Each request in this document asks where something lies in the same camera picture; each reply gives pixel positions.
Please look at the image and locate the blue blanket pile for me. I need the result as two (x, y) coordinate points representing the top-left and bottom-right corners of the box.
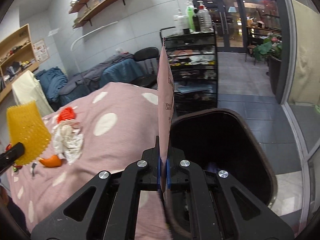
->
(35, 67), (68, 103)

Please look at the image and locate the potted green plant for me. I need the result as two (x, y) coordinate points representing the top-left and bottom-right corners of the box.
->
(253, 33), (282, 95)

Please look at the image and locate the black metal trolley cart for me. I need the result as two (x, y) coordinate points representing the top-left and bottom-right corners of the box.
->
(159, 27), (219, 116)

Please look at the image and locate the cream cloth on chair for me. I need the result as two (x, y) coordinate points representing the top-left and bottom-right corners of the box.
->
(11, 70), (54, 117)

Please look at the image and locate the dark brown trash bin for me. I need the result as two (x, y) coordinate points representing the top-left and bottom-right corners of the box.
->
(165, 109), (276, 239)

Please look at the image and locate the pink paper package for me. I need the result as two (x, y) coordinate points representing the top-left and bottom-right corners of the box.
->
(157, 40), (175, 192)

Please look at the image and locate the glass double door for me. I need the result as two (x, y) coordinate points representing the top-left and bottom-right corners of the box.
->
(197, 0), (247, 53)

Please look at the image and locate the massage bed with blankets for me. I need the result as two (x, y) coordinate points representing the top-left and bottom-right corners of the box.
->
(59, 53), (145, 106)

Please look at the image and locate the wall poster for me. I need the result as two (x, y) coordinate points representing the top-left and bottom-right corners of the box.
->
(32, 38), (50, 63)

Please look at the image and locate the red snack wrapper pile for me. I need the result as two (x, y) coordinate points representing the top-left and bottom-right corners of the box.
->
(5, 142), (24, 168)

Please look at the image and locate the lower wooden wall shelf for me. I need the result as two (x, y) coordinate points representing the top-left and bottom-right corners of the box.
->
(72, 0), (141, 29)

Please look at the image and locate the green pump bottle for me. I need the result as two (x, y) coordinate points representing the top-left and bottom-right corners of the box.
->
(185, 0), (195, 31)

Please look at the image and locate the clear ribbed bottle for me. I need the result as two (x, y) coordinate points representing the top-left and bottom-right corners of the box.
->
(197, 1), (213, 33)

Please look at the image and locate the white paper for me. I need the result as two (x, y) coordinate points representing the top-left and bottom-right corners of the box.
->
(52, 119), (84, 165)

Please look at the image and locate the orange peel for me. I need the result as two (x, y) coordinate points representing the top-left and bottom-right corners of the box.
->
(39, 155), (62, 168)

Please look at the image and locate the pink polka dot bedspread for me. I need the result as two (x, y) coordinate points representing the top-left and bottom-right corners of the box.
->
(1, 82), (171, 239)

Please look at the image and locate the yellow foam fruit net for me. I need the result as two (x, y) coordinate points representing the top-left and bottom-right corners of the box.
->
(7, 101), (51, 166)

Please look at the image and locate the wooden cubby shelf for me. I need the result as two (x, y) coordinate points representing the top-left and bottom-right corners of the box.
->
(1, 24), (39, 100)

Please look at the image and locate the dark glass bottle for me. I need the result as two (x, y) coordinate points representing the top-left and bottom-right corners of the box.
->
(193, 8), (201, 32)

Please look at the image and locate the orange foam fruit net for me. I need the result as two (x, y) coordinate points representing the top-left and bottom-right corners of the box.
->
(57, 107), (76, 124)

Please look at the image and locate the white pump bottle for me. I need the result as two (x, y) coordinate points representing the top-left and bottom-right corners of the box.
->
(174, 9), (189, 35)

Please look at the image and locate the black round stool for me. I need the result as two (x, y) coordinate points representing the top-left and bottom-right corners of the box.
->
(131, 47), (159, 88)

